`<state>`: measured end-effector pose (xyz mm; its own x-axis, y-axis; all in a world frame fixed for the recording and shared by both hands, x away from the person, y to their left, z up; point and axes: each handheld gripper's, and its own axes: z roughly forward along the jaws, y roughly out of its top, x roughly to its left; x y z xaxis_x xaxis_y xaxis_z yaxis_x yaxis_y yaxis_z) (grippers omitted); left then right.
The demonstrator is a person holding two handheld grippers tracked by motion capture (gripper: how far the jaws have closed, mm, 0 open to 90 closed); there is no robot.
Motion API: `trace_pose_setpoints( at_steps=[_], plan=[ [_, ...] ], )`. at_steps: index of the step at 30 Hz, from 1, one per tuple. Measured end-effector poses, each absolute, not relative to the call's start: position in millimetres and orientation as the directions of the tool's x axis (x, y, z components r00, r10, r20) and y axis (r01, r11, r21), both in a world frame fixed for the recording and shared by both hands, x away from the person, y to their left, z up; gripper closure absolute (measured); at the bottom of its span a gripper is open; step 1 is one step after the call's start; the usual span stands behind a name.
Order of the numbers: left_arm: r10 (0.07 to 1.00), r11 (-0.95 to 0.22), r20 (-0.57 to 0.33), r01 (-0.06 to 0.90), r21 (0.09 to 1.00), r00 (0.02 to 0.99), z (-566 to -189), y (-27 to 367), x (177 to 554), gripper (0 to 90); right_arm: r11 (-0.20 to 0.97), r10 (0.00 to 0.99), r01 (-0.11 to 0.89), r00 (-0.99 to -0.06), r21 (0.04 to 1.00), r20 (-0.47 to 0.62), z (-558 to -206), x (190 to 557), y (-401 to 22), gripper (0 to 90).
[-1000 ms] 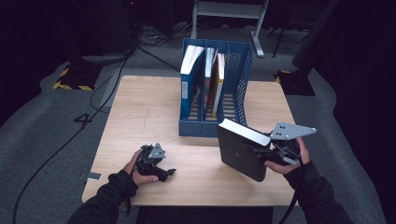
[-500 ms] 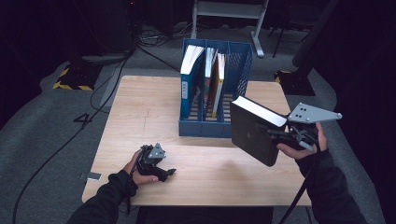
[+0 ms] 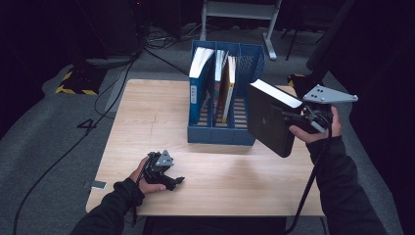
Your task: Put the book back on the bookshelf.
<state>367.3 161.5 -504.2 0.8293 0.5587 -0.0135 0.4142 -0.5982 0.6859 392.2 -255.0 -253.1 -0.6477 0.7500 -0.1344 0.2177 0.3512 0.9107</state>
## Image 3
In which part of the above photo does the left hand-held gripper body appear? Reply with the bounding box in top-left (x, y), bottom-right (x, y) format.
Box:
top-left (143, 149), bottom-right (175, 184)

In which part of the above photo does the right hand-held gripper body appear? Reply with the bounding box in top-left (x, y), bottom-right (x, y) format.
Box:
top-left (301, 83), bottom-right (359, 134)

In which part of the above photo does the black book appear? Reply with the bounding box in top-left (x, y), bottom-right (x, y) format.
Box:
top-left (247, 78), bottom-right (304, 159)

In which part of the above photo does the blue plastic file rack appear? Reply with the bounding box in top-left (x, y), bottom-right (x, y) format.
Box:
top-left (187, 39), bottom-right (267, 147)

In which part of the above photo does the yellow book with white spine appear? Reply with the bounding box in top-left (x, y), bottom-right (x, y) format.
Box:
top-left (221, 55), bottom-right (238, 124)

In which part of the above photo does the blue book with landscape cover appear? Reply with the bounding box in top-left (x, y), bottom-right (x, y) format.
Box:
top-left (189, 47), bottom-right (216, 126)

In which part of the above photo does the person's right hand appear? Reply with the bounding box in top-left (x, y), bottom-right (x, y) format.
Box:
top-left (288, 106), bottom-right (343, 145)

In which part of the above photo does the person's left hand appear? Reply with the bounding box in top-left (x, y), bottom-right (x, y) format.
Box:
top-left (129, 156), bottom-right (167, 195)

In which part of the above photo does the black yellow striped stand base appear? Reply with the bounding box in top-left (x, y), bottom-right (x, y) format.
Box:
top-left (55, 67), bottom-right (99, 96)
top-left (287, 72), bottom-right (327, 99)

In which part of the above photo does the person's dark clothed body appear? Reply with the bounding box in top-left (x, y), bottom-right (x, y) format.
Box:
top-left (143, 215), bottom-right (288, 235)

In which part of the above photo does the grey tape piece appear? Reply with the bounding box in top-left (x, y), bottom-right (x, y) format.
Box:
top-left (82, 179), bottom-right (108, 190)

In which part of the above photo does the thin black stand leg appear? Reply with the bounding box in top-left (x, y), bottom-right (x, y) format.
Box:
top-left (285, 28), bottom-right (300, 62)

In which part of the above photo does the black slanted pole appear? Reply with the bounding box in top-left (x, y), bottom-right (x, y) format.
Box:
top-left (305, 0), bottom-right (356, 71)

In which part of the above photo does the white metal stand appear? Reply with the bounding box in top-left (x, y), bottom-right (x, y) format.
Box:
top-left (199, 0), bottom-right (283, 62)

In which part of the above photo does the left hand-held gripper cable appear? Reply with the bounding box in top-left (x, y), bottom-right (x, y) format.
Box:
top-left (131, 161), bottom-right (146, 227)

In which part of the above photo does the hand-held gripper cable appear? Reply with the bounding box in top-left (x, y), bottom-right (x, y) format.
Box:
top-left (285, 126), bottom-right (331, 235)
top-left (131, 161), bottom-right (146, 227)

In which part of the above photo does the right hand-held gripper cable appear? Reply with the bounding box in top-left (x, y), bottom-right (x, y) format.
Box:
top-left (285, 126), bottom-right (331, 235)

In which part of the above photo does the long black floor cable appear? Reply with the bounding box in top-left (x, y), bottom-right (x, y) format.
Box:
top-left (13, 48), bottom-right (145, 235)

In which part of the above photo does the tangle of floor cables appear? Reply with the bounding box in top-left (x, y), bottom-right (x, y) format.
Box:
top-left (143, 25), bottom-right (192, 77)

